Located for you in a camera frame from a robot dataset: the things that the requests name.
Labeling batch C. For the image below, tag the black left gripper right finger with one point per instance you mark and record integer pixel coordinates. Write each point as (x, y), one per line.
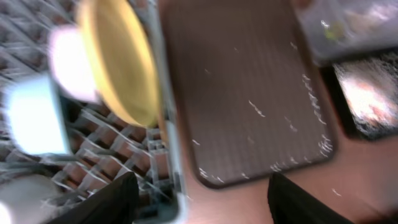
(290, 204)

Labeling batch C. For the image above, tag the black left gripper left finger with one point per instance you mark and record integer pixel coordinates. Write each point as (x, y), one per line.
(115, 203)

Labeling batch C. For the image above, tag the white cup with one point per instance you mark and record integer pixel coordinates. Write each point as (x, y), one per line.
(23, 200)

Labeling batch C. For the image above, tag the blue bowl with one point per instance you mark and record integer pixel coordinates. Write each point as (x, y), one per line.
(34, 116)

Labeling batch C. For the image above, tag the yellow round plate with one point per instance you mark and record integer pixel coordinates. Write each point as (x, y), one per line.
(121, 59)

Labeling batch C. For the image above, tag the pink bowl with rice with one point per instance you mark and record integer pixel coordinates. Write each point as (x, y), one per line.
(69, 65)

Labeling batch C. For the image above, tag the green yellow snack wrapper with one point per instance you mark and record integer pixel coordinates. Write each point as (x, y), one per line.
(333, 31)

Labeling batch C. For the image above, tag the black waste bin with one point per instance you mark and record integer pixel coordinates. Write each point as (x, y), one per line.
(338, 99)

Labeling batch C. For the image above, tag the rice and nutshell waste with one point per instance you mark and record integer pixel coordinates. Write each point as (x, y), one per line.
(369, 86)

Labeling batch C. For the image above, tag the clear plastic waste bin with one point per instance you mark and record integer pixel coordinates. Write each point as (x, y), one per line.
(369, 25)

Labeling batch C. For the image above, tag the grey plastic dish rack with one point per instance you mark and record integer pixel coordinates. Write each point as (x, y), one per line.
(104, 147)

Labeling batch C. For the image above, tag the dark brown serving tray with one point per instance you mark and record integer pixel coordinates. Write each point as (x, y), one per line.
(247, 103)

